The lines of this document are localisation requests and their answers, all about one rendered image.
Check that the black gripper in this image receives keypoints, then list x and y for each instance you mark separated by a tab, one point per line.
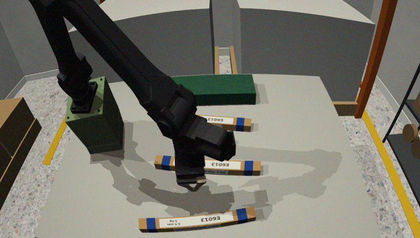
186	175

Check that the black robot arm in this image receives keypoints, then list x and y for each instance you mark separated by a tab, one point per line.
171	106

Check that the tan cardboard pack with blue bands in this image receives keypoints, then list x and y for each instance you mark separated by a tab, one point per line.
230	123
197	222
215	167

